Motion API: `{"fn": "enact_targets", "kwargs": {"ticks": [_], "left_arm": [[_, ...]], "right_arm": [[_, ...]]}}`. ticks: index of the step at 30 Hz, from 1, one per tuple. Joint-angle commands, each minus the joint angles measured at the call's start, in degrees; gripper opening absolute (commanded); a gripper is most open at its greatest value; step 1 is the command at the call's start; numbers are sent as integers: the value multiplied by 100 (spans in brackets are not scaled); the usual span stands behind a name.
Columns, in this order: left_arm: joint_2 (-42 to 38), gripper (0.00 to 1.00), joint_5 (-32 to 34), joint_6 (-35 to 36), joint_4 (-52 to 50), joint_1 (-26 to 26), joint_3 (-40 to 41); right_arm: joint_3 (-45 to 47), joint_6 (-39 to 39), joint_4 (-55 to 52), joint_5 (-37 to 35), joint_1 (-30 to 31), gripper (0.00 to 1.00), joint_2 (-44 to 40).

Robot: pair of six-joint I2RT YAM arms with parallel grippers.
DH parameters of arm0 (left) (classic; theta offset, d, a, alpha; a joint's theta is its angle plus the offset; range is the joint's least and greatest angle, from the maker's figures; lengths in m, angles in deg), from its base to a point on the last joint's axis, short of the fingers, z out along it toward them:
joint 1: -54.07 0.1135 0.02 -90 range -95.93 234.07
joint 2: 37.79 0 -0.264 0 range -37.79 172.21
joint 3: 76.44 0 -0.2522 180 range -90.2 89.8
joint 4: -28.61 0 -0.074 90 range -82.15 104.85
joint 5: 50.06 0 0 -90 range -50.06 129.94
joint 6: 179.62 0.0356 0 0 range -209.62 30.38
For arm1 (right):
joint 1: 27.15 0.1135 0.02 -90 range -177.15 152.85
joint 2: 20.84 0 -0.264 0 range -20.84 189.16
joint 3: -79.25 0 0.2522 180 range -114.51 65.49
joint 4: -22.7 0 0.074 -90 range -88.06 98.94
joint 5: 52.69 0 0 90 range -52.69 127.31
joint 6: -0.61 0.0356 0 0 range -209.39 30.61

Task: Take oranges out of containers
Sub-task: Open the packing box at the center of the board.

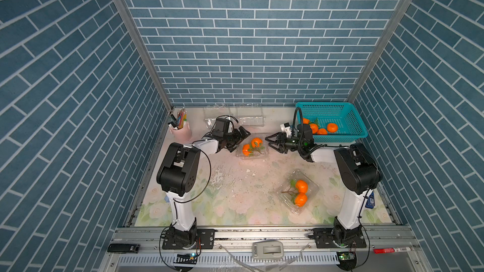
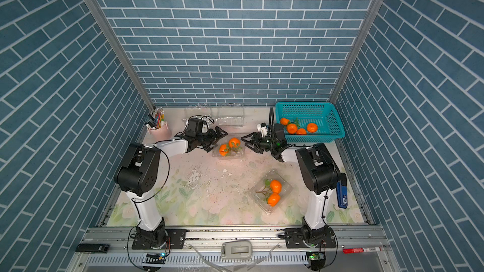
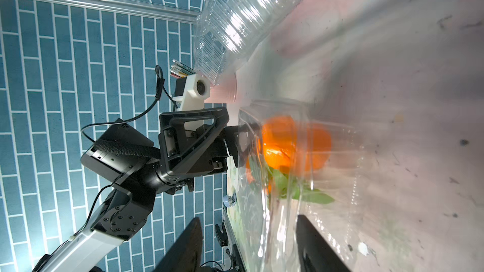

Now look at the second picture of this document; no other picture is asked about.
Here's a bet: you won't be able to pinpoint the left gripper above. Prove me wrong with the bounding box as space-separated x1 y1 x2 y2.
195 126 228 152

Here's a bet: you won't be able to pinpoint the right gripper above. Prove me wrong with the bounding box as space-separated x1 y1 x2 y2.
242 133 277 156

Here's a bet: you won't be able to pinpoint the orange container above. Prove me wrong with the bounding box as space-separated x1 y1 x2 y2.
306 123 318 133
228 137 241 149
267 193 281 207
296 128 307 135
280 118 290 126
270 180 282 194
219 144 231 157

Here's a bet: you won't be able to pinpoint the orange back container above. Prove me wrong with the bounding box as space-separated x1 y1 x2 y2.
306 123 318 133
296 128 307 135

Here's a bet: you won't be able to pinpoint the teal plastic basket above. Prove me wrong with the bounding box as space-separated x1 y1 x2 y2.
276 102 345 144

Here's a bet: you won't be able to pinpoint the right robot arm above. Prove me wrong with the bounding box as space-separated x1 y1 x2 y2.
241 108 348 248

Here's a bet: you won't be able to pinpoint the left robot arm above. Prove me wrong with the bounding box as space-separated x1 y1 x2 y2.
113 117 228 249

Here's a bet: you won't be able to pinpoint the orange front container upper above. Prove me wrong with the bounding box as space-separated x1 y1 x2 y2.
270 180 282 194

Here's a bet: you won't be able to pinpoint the clear clamshell container front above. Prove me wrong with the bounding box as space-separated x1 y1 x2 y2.
248 178 293 214

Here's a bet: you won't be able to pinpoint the pink pen cup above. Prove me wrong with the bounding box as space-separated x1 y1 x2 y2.
146 121 173 142

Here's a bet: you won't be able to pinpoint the orange front container lower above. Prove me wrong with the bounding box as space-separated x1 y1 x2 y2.
267 193 281 207

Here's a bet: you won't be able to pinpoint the pens in cup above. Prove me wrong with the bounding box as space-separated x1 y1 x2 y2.
145 107 165 130

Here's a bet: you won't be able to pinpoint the blue stapler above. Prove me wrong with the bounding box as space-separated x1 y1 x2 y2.
336 173 348 209

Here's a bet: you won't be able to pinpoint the red marker pen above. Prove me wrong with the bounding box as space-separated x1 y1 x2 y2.
343 247 381 254

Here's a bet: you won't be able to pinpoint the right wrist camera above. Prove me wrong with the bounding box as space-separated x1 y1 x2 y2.
257 123 270 137

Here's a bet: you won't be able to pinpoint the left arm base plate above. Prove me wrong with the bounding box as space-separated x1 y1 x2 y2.
130 227 187 250

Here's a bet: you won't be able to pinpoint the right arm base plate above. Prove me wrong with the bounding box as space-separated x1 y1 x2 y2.
277 225 337 249

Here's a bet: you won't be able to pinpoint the black device on rail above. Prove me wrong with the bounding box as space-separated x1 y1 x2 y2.
75 243 110 254

